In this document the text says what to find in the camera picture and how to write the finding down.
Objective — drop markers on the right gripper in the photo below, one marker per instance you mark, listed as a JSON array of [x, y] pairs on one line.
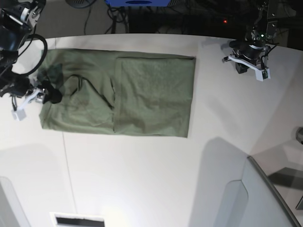
[[17, 85]]

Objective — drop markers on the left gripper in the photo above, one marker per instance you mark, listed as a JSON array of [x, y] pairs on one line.
[[249, 48]]

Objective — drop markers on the green t-shirt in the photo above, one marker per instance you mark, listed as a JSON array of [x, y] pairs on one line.
[[122, 93]]

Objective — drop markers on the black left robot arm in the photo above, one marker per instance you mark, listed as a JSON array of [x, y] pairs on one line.
[[272, 15]]

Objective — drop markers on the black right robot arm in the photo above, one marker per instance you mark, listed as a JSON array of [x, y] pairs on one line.
[[18, 20]]

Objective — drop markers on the blue bin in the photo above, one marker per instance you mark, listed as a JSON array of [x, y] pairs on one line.
[[126, 3]]

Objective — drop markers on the grey monitor edge panel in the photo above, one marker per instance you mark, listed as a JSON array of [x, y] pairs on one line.
[[278, 198]]

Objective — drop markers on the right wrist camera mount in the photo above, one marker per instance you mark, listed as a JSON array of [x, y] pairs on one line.
[[18, 111]]

